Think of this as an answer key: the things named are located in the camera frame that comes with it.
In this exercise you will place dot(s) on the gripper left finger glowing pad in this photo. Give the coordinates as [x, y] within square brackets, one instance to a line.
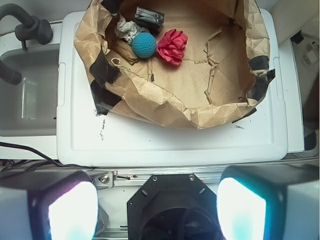
[47, 205]

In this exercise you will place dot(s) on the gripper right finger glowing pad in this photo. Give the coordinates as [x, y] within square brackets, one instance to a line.
[269, 202]

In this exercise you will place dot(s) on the crumpled red paper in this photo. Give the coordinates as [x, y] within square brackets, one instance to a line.
[171, 46]

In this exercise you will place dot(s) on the crumpled grey paper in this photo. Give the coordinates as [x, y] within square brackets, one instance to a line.
[128, 30]

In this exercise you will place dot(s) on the white plastic bin lid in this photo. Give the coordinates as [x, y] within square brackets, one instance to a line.
[88, 139]

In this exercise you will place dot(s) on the grey plastic tub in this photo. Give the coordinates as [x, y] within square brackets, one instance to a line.
[30, 108]

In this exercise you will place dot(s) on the brown paper bag tray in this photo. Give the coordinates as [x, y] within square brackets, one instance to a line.
[223, 76]

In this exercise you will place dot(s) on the crumpled brown paper piece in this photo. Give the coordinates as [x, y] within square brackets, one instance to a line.
[124, 50]

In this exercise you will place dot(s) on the blue dimpled ball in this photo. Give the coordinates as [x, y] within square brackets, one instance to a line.
[144, 45]

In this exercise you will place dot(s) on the black taped block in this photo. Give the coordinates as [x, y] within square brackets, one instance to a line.
[152, 20]

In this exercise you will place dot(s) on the black octagonal mount plate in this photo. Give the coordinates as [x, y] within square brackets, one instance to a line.
[173, 207]

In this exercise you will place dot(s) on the black foam padded handle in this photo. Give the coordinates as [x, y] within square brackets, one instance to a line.
[30, 28]

